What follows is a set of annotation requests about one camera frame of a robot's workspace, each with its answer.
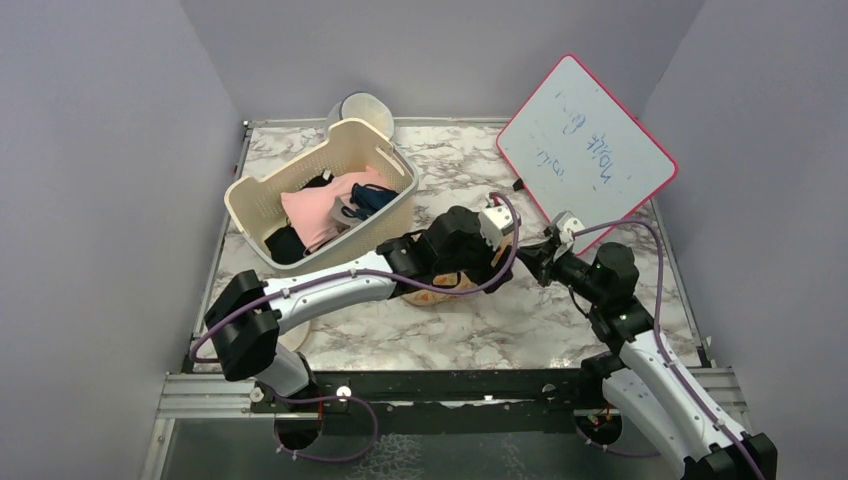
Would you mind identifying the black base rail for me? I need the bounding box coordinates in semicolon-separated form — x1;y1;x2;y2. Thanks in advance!
249;368;623;443

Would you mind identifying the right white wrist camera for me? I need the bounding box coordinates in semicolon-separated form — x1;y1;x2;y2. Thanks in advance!
545;210;585;259

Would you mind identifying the round beige bra wash bag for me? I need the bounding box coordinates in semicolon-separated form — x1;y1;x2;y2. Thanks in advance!
278;320;312;352

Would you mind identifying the round white mesh bag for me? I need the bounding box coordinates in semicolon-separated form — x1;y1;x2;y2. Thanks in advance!
324;92;395;139

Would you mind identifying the floral orange laundry bag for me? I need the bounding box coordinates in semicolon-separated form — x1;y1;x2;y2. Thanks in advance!
402;233;514;307

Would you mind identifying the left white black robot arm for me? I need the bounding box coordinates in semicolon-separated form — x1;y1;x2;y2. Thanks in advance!
190;200;520;411

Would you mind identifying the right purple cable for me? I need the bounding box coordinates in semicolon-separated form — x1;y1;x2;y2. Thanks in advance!
569;219;770;480

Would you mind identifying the pink garment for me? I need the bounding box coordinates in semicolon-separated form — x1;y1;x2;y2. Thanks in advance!
280;167;393;253

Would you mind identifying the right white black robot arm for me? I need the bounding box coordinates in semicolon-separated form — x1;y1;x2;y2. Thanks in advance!
517;242;777;479

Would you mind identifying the dark blue bra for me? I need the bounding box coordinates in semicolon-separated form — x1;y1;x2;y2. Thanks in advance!
340;183;399;221

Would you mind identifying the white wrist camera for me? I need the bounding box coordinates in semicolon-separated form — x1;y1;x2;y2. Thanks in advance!
478;205;521;251
545;210;585;259

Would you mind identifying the pink framed whiteboard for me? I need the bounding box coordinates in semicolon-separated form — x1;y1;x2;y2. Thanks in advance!
496;53;679;253

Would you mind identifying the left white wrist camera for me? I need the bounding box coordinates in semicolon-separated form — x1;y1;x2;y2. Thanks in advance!
478;205;521;251

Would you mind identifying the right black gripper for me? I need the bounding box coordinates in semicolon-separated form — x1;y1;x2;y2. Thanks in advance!
514;237;607;306

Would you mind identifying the purple cable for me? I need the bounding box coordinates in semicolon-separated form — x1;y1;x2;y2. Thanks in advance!
188;192;521;464
569;219;770;480

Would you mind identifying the cream plastic laundry basket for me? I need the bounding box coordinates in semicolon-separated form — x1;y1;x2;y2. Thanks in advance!
224;119;419;277

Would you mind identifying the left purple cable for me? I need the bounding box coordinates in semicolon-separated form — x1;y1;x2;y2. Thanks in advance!
188;192;521;464

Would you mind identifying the black garment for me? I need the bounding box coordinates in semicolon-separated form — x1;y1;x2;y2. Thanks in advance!
264;225;307;265

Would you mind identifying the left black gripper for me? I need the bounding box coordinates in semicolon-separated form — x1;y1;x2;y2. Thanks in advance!
435;226;513;292

